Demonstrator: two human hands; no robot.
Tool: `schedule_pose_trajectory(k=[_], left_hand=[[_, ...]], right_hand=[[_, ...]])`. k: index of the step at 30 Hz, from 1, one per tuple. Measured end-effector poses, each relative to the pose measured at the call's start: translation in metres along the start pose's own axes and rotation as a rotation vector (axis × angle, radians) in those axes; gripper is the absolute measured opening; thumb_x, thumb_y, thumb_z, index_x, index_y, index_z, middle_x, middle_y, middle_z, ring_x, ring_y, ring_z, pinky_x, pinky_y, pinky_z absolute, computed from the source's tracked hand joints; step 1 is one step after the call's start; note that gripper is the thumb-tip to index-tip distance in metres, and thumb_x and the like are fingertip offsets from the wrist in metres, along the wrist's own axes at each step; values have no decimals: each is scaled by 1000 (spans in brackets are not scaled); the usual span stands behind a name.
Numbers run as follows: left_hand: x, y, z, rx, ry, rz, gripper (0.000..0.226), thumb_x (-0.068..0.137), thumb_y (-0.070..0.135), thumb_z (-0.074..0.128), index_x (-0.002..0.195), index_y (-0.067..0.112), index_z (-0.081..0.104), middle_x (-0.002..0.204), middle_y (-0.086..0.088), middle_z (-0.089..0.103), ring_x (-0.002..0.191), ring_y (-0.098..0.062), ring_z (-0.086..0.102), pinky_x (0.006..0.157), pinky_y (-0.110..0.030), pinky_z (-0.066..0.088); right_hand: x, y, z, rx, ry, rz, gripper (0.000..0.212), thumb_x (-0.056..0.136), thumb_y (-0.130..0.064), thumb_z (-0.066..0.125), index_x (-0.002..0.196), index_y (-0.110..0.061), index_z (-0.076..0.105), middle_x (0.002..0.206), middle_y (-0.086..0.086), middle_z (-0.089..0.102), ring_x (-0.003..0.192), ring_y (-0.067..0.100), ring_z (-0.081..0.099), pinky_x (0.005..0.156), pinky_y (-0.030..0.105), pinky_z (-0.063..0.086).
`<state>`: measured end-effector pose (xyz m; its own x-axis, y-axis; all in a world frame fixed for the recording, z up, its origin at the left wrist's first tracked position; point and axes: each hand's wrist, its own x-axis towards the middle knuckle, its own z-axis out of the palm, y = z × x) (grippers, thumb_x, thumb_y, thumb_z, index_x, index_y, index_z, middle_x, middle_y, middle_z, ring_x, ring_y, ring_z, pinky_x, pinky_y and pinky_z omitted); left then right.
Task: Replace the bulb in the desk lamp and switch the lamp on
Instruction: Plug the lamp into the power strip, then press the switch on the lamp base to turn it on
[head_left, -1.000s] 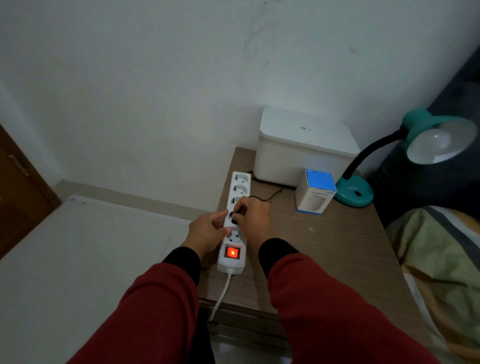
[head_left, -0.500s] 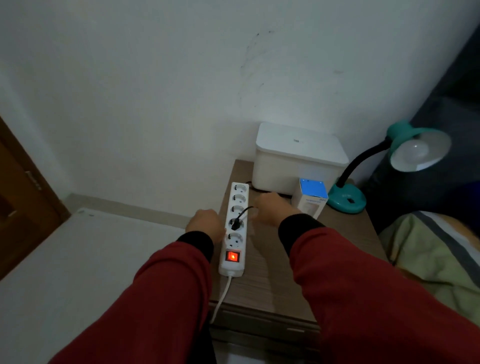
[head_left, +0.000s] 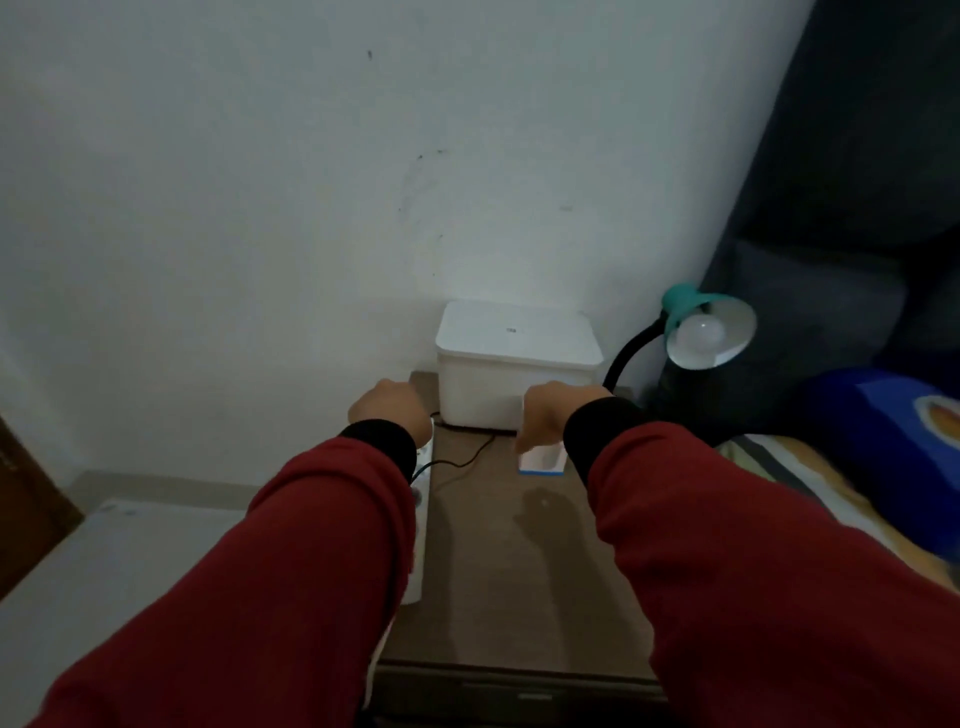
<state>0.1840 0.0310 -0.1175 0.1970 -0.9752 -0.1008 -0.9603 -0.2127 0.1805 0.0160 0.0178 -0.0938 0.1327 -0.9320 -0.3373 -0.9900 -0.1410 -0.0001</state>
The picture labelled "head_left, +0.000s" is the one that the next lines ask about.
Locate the white lidded plastic box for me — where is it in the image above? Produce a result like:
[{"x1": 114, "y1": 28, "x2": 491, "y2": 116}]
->
[{"x1": 435, "y1": 300, "x2": 605, "y2": 432}]

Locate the person's left hand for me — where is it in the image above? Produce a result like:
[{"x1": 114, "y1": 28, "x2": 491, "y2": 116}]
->
[{"x1": 347, "y1": 378, "x2": 435, "y2": 448}]

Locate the brown wooden door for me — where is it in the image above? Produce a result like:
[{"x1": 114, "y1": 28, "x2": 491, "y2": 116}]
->
[{"x1": 0, "y1": 416, "x2": 85, "y2": 601}]

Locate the dark grey headboard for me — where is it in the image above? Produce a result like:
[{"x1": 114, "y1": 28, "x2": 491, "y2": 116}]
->
[{"x1": 645, "y1": 0, "x2": 960, "y2": 444}]

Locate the blue printed pillow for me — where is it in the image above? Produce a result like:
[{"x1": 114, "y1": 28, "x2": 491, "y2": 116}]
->
[{"x1": 780, "y1": 366, "x2": 960, "y2": 564}]

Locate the small white blue box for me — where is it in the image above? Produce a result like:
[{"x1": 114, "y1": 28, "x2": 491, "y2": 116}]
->
[{"x1": 519, "y1": 444, "x2": 568, "y2": 477}]

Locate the black power cable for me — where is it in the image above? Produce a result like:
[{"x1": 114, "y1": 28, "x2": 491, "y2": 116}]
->
[{"x1": 411, "y1": 411, "x2": 519, "y2": 481}]

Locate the person's right forearm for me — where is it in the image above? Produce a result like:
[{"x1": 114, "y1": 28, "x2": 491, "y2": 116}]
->
[{"x1": 562, "y1": 396, "x2": 960, "y2": 728}]

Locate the person's right hand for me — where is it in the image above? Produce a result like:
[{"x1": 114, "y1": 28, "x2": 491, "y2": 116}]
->
[{"x1": 514, "y1": 381, "x2": 613, "y2": 454}]

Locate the teal gooseneck desk lamp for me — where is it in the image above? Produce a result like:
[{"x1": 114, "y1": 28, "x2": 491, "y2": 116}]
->
[{"x1": 602, "y1": 282, "x2": 758, "y2": 394}]

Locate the brown bedside table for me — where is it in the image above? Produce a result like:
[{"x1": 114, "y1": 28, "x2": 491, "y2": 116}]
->
[{"x1": 365, "y1": 371, "x2": 669, "y2": 728}]

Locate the white light bulb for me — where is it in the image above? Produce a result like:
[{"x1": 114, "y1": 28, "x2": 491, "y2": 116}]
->
[{"x1": 675, "y1": 313, "x2": 727, "y2": 367}]

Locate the striped bed sheet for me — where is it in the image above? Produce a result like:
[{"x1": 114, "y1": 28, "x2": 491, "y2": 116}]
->
[{"x1": 714, "y1": 433, "x2": 960, "y2": 594}]

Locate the person's left forearm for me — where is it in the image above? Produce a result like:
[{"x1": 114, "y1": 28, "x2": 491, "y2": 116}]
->
[{"x1": 26, "y1": 419, "x2": 419, "y2": 728}]

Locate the white power strip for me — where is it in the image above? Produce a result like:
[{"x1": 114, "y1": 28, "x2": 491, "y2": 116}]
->
[{"x1": 399, "y1": 420, "x2": 436, "y2": 606}]

